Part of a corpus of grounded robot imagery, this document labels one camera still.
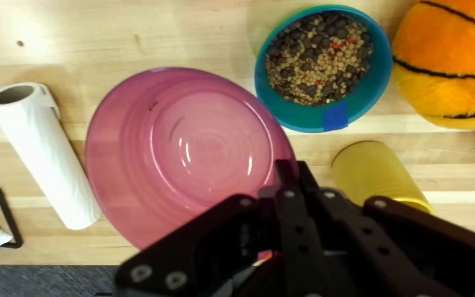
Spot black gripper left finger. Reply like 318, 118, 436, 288
113, 161, 334, 297

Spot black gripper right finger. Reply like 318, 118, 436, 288
296, 162, 475, 297

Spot purple plastic bowl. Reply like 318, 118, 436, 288
83, 67, 299, 253

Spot mixed beans and grains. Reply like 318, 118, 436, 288
263, 14, 374, 108

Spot teal blue plastic bowl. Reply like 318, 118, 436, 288
252, 4, 393, 136

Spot yellow plastic cup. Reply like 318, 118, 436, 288
329, 139, 435, 217

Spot white paper roll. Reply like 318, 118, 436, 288
0, 81, 101, 232

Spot orange plush basketball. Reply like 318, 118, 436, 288
390, 0, 475, 133

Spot black allen key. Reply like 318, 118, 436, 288
0, 187, 26, 251

